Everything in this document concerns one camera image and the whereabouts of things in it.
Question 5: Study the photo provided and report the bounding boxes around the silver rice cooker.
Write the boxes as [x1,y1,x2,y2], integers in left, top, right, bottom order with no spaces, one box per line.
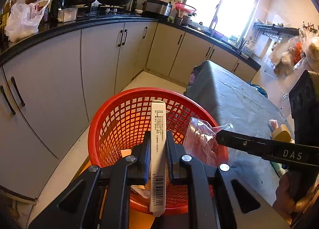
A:
[142,0,172,19]

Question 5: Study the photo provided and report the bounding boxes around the long white barcode box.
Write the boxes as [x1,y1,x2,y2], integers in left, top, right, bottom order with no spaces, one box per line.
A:
[149,100,166,217]

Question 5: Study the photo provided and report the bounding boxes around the pink white wrapper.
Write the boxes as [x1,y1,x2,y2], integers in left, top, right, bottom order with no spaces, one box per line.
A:
[269,119,279,131]

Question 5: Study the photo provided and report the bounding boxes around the grey-green table cloth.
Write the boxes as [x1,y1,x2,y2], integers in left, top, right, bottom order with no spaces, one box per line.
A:
[184,60,289,205]

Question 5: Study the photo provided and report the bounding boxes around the white plastic bag on counter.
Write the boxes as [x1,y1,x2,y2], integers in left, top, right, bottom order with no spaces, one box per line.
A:
[4,0,50,42]

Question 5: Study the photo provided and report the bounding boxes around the black kitchen countertop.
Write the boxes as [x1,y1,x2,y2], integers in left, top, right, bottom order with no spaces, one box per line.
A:
[1,14,261,71]

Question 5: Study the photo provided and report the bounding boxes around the red plastic mesh basket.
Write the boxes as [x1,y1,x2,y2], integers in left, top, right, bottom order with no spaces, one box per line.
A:
[88,88,216,214]

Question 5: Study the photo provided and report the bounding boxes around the wall dish rack shelf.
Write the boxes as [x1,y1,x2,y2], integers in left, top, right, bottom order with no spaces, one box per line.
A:
[251,22,299,43]

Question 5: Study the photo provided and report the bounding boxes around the red colander bowl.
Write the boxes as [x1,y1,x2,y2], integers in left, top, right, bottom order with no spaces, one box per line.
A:
[175,2,196,15]

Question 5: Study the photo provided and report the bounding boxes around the person right hand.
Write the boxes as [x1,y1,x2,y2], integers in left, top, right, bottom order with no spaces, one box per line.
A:
[273,172,318,225]

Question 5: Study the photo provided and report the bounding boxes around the brown rounded plastic box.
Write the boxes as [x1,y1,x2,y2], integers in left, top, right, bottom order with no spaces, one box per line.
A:
[271,124,295,143]

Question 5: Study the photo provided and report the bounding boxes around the beige kitchen base cabinets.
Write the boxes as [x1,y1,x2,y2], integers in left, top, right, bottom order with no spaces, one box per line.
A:
[1,21,256,199]

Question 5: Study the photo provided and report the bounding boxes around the clear glass pitcher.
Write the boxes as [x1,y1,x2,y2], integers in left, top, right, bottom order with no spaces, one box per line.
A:
[263,59,296,118]

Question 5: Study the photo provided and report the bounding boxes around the steel seasoning container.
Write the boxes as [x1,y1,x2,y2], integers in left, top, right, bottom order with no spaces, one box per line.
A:
[57,7,78,23]

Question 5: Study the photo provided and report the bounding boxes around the blue plastic bag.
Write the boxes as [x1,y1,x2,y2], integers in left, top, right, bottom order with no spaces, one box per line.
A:
[248,81,268,98]

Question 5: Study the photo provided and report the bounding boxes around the clear plastic wrapper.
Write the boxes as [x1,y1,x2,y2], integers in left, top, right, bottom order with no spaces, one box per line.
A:
[183,117,236,167]

